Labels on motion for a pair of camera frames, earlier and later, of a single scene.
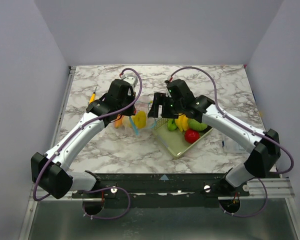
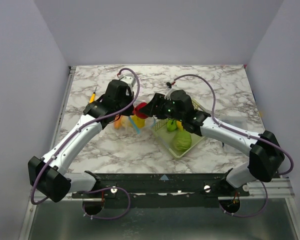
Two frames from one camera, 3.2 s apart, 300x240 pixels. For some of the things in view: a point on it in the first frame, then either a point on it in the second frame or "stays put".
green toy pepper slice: (171, 124) stays put
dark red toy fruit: (191, 136) -> (137, 112)
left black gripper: (131, 96) stays put
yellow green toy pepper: (140, 119) stays put
